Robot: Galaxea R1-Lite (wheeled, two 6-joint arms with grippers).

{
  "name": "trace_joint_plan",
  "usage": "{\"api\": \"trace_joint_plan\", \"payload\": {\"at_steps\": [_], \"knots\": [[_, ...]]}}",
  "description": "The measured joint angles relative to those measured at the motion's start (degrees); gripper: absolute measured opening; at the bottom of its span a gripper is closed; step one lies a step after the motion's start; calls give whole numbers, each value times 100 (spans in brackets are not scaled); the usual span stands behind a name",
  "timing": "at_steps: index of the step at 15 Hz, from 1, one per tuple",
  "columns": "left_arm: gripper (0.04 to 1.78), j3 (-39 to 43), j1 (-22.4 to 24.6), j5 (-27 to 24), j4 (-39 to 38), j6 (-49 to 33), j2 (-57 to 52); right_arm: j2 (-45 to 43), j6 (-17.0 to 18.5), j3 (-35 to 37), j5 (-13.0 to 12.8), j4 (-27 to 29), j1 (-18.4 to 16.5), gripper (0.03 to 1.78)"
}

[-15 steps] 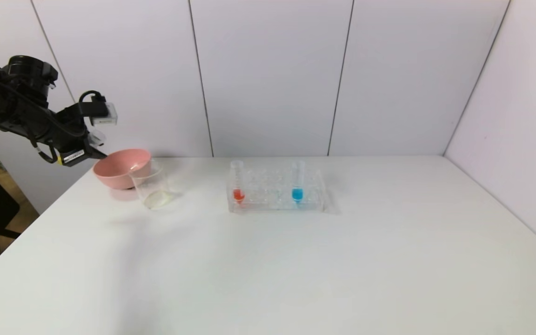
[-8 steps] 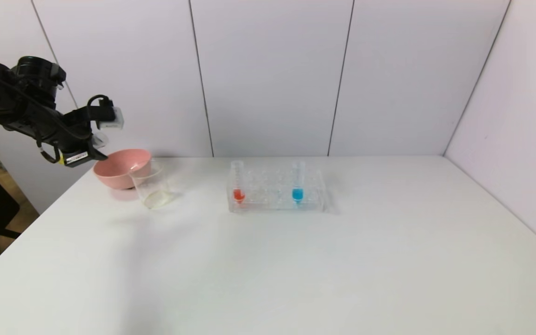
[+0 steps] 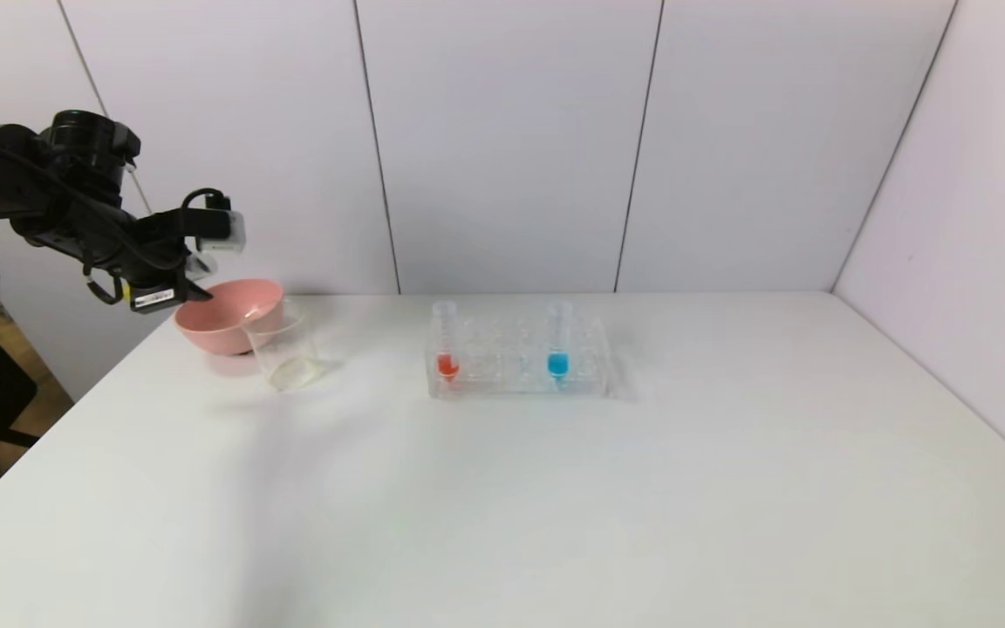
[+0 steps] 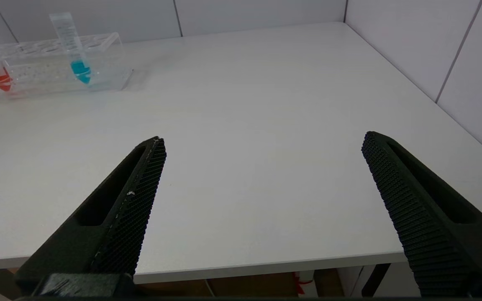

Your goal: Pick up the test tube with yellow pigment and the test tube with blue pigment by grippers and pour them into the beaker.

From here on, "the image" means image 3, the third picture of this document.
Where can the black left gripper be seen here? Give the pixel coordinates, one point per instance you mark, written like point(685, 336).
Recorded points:
point(156, 298)

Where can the test tube with blue pigment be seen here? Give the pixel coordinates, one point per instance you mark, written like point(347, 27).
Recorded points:
point(557, 365)

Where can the orange and black left arm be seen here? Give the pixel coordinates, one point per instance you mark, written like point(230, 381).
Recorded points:
point(23, 183)

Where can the clear glass beaker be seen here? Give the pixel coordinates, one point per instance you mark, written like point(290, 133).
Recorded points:
point(289, 362)

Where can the test tube with red pigment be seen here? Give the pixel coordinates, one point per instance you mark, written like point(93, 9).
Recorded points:
point(447, 365)

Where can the clear plastic test tube rack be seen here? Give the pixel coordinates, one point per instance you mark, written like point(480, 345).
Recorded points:
point(511, 371)

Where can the pink bowl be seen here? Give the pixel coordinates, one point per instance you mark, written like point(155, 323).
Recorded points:
point(223, 323)

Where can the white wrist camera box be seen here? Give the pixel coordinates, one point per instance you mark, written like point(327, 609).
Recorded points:
point(223, 231)

